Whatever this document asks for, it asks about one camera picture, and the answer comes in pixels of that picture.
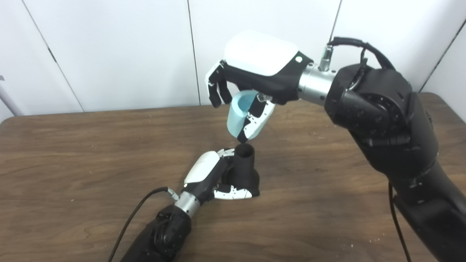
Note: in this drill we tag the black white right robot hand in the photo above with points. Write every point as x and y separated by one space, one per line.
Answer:
260 54

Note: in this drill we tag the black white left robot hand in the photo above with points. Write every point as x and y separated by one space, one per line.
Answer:
202 169

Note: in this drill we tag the black flared nozzle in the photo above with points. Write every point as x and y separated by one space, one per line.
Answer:
245 171

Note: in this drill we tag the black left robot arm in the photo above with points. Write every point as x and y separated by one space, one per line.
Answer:
164 233

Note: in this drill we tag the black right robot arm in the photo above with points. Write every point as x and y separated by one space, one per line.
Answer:
393 120

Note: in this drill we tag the white wall corner post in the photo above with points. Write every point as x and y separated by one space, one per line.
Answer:
9 98

